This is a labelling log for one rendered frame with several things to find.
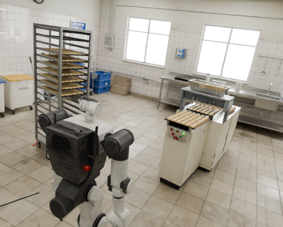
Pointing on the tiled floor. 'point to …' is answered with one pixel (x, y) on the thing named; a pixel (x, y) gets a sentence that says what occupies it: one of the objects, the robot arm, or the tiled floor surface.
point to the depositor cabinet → (217, 138)
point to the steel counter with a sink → (266, 101)
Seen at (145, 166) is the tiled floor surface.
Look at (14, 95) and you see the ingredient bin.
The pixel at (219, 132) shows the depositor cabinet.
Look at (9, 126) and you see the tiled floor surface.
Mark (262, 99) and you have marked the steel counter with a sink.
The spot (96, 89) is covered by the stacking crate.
